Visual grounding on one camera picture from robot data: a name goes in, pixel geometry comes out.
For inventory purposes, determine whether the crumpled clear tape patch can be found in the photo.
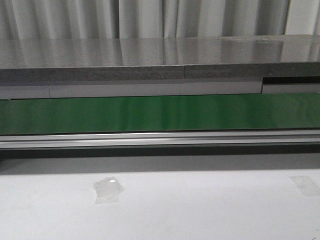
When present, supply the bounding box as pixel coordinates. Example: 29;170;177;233
92;176;125;205

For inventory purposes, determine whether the grey stone countertop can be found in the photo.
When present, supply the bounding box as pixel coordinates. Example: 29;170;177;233
0;35;320;84

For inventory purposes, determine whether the green conveyor belt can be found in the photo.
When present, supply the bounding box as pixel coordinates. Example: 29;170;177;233
0;93;320;135

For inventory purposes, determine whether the clear tape strip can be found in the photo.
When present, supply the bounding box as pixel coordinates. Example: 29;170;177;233
289;176;320;197

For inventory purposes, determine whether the white pleated curtain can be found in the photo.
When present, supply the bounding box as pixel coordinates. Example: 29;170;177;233
0;0;320;40

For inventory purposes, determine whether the aluminium conveyor side rail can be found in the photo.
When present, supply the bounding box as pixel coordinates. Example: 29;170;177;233
0;129;320;150

